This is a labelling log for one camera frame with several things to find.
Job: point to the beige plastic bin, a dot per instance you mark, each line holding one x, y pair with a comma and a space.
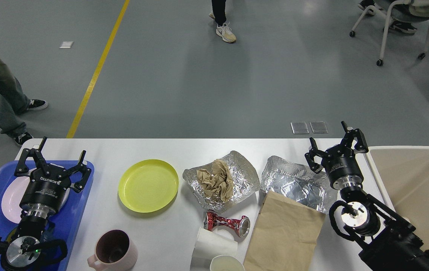
402, 174

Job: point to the pink plate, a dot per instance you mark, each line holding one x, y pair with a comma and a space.
10, 204

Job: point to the yellow plastic plate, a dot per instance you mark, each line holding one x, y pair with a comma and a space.
148, 186

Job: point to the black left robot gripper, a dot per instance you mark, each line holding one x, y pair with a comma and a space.
45, 189

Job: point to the crumpled brown paper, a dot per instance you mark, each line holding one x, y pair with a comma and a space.
218, 183

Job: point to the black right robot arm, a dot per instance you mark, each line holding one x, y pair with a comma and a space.
387, 240

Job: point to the empty foil tray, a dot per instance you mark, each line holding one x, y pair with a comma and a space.
298, 182

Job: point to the blue plastic tray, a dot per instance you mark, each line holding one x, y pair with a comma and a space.
67, 221

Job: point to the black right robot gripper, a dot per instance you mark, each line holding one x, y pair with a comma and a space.
339, 162

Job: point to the left floor socket plate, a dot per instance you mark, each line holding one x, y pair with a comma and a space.
299, 128

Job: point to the crushed red can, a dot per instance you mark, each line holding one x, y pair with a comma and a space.
240, 226

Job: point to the brown paper bag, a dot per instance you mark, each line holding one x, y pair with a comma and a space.
284, 237

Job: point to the right floor socket plate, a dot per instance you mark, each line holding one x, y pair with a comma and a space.
319, 127

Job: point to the floor socket plate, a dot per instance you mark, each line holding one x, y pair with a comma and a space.
299, 128
319, 127

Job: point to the white paper on floor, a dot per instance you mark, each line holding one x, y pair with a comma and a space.
66, 45

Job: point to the white paper cup lying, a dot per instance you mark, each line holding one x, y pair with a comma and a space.
209, 245

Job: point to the pink mug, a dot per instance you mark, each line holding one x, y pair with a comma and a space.
114, 251

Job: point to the foil tray with paper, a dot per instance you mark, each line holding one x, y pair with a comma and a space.
245, 179

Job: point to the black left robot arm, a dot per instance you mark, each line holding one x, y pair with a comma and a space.
26, 249

